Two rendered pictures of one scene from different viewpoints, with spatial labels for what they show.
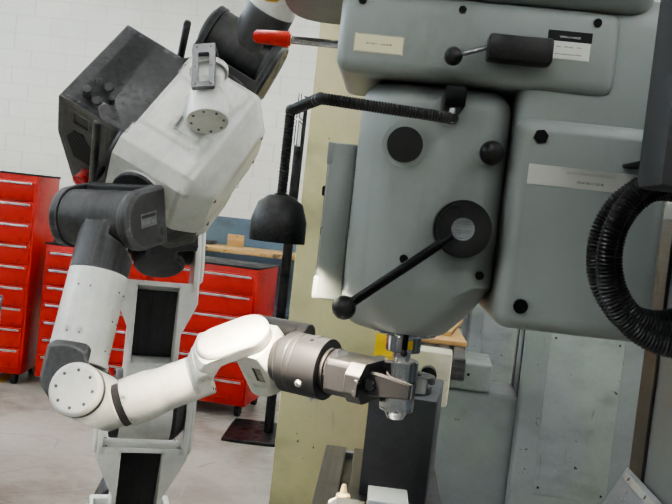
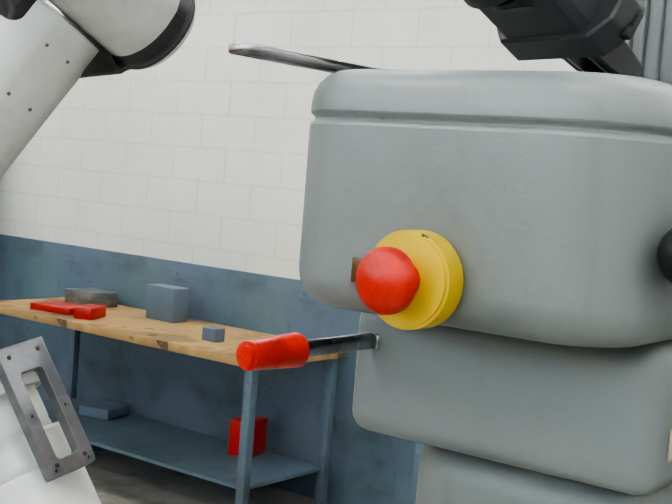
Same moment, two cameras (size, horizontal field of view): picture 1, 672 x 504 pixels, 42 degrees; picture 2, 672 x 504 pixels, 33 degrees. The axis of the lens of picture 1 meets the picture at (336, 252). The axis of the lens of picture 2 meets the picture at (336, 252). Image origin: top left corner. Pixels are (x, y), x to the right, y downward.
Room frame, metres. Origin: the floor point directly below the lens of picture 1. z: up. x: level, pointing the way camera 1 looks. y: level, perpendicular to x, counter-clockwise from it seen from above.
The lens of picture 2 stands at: (0.84, 0.72, 1.82)
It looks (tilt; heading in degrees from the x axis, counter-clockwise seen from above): 4 degrees down; 304
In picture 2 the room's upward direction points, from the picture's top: 5 degrees clockwise
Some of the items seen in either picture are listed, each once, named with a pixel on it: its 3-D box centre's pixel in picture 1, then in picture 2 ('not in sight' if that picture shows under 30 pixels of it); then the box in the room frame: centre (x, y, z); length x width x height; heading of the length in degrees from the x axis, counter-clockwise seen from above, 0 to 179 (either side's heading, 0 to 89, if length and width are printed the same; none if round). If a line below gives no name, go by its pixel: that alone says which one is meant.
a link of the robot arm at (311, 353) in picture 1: (339, 373); not in sight; (1.22, -0.02, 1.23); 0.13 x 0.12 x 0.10; 152
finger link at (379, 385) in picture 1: (388, 388); not in sight; (1.15, -0.09, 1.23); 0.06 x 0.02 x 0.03; 62
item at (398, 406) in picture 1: (398, 388); not in sight; (1.17, -0.10, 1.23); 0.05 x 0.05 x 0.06
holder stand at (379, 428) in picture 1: (403, 430); not in sight; (1.62, -0.16, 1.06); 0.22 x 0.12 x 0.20; 170
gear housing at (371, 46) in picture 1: (468, 58); (593, 369); (1.17, -0.15, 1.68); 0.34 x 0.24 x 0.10; 87
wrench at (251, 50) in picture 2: not in sight; (356, 70); (1.29, 0.04, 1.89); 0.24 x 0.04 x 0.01; 86
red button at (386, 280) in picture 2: not in sight; (391, 280); (1.19, 0.15, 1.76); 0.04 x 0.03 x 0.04; 177
